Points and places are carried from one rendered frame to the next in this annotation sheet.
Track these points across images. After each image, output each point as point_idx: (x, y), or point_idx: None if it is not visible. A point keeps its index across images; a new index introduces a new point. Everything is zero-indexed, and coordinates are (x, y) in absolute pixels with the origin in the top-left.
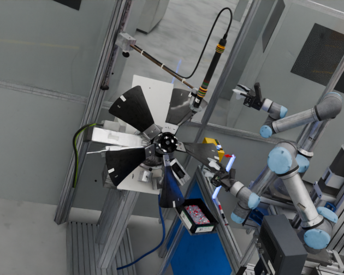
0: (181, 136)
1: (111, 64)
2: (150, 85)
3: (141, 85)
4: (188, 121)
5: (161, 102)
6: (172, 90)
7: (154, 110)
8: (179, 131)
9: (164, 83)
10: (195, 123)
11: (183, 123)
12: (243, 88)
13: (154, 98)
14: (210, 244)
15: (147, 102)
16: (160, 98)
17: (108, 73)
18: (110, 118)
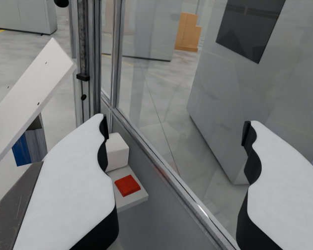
0: (194, 246)
1: (80, 35)
2: (49, 59)
3: (43, 55)
4: (206, 223)
5: (33, 96)
6: (61, 77)
7: (18, 107)
8: (192, 232)
9: (64, 59)
10: (221, 242)
11: (196, 220)
12: (256, 172)
13: (35, 84)
14: None
15: (25, 89)
16: (39, 88)
17: (81, 53)
18: (123, 139)
